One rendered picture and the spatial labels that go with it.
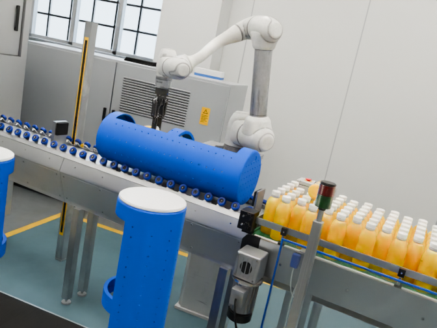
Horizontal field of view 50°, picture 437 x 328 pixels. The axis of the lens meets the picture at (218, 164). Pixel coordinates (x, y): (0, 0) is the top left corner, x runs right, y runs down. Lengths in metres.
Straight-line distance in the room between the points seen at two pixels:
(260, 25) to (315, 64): 2.44
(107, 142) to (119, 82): 1.75
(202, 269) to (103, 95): 2.01
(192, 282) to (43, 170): 1.16
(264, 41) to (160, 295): 1.43
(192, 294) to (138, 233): 1.38
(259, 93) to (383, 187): 2.64
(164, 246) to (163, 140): 0.72
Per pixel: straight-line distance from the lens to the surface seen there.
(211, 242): 2.39
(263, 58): 2.65
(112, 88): 4.34
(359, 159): 5.00
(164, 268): 1.94
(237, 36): 2.74
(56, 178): 2.92
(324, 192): 1.83
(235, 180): 2.22
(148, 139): 2.46
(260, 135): 2.65
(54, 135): 3.00
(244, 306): 2.14
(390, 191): 5.05
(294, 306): 2.02
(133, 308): 1.99
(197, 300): 3.17
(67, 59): 4.61
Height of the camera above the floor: 1.64
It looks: 13 degrees down
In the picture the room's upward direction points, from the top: 11 degrees clockwise
